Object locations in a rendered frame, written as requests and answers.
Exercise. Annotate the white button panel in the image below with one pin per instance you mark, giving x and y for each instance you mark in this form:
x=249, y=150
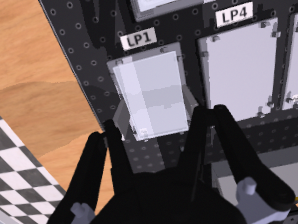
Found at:
x=283, y=162

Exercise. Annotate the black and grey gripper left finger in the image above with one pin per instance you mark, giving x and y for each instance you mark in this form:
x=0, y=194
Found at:
x=79, y=203

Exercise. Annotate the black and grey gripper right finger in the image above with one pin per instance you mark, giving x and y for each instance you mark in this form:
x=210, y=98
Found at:
x=263, y=197

